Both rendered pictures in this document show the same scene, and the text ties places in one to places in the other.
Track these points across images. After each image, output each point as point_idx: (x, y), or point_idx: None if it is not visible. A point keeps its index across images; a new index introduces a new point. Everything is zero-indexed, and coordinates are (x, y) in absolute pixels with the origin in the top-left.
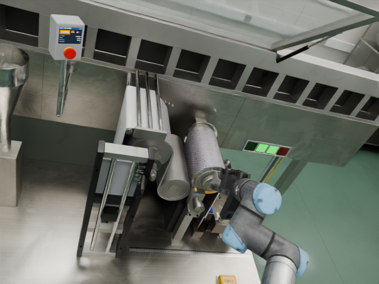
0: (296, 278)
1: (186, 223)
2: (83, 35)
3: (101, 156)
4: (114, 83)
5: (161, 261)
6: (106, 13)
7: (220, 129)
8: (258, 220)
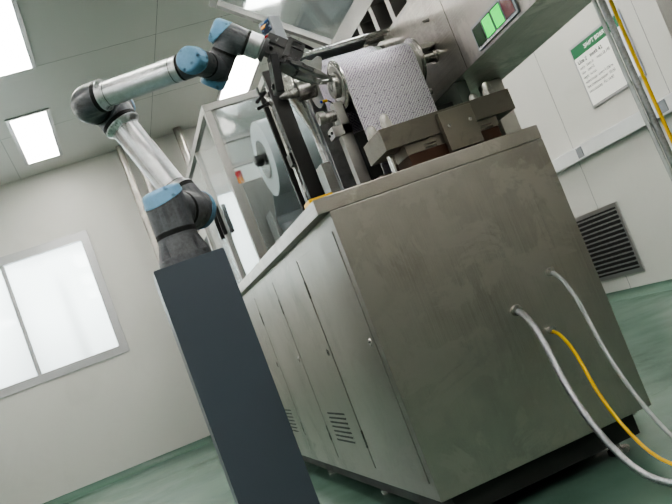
0: (179, 68)
1: (349, 159)
2: (270, 22)
3: (257, 92)
4: None
5: None
6: (354, 7)
7: (448, 40)
8: (210, 51)
